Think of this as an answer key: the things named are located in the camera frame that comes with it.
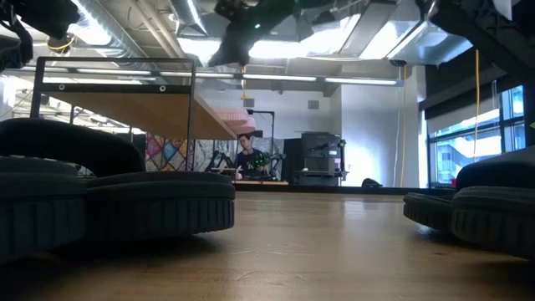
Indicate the long ceiling light strip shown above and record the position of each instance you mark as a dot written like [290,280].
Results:
[292,78]

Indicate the wooden shelf with black frame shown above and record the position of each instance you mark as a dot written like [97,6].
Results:
[125,108]

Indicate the person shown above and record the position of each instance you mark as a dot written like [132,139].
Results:
[248,161]

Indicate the black metal stand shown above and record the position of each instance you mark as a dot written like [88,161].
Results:
[272,125]

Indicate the silver rectangular ceiling duct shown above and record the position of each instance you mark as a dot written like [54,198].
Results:
[430,46]

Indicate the small black mound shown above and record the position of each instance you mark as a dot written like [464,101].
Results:
[372,183]

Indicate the black equipment cart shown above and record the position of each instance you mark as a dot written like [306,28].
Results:
[319,159]

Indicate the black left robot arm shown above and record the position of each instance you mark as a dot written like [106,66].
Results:
[12,50]

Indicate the black foam slide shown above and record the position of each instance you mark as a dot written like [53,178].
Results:
[37,209]
[159,209]
[426,211]
[497,217]

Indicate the colourful patchwork hanging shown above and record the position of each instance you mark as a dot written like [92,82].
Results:
[167,152]

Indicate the black aluminium table frame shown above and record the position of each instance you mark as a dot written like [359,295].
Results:
[334,190]

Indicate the silver spiral ceiling duct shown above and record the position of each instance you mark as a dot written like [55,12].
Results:
[190,16]
[108,29]

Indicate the round black ceiling fixture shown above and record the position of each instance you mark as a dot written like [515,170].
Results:
[60,44]

